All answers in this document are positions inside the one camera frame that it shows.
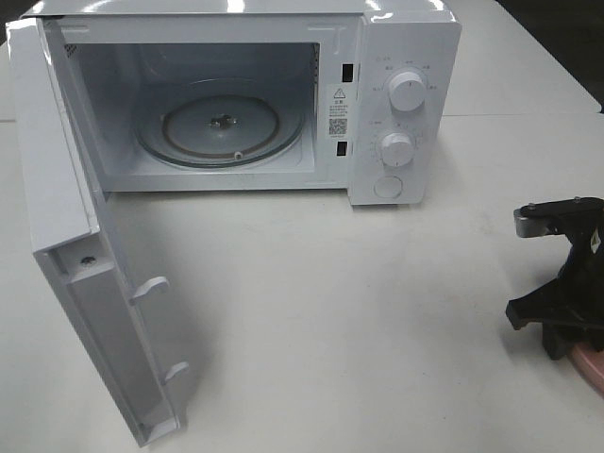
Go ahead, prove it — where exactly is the white microwave door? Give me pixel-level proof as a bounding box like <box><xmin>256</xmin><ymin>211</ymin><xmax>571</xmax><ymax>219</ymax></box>
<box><xmin>7</xmin><ymin>17</ymin><xmax>188</xmax><ymax>445</ymax></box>

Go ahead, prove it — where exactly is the white warning label sticker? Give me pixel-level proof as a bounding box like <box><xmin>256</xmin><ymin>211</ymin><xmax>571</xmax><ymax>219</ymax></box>
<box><xmin>325</xmin><ymin>84</ymin><xmax>350</xmax><ymax>139</ymax></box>

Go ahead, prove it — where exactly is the pink round plate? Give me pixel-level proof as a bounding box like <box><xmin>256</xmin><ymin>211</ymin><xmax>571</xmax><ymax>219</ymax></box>
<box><xmin>569</xmin><ymin>344</ymin><xmax>604</xmax><ymax>395</ymax></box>

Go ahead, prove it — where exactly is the round white door-release button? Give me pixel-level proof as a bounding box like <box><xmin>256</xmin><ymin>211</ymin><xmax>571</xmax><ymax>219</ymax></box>
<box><xmin>374</xmin><ymin>176</ymin><xmax>403</xmax><ymax>199</ymax></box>

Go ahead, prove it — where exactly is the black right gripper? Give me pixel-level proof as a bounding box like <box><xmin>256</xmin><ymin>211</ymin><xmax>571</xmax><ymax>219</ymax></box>
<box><xmin>505</xmin><ymin>197</ymin><xmax>603</xmax><ymax>361</ymax></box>

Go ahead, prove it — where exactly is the glass microwave turntable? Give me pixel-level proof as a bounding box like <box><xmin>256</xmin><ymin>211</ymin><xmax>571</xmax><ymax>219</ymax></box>
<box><xmin>132</xmin><ymin>78</ymin><xmax>312</xmax><ymax>169</ymax></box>

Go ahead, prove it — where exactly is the upper white power knob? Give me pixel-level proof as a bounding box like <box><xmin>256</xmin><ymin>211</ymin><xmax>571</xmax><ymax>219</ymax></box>
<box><xmin>387</xmin><ymin>69</ymin><xmax>427</xmax><ymax>112</ymax></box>

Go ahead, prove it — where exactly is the lower white timer knob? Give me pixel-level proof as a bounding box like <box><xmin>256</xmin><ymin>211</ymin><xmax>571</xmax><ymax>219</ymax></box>
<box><xmin>380</xmin><ymin>133</ymin><xmax>414</xmax><ymax>167</ymax></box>

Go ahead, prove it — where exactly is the white microwave oven body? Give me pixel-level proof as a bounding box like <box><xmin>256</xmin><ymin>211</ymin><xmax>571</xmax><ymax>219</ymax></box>
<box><xmin>17</xmin><ymin>1</ymin><xmax>461</xmax><ymax>206</ymax></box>

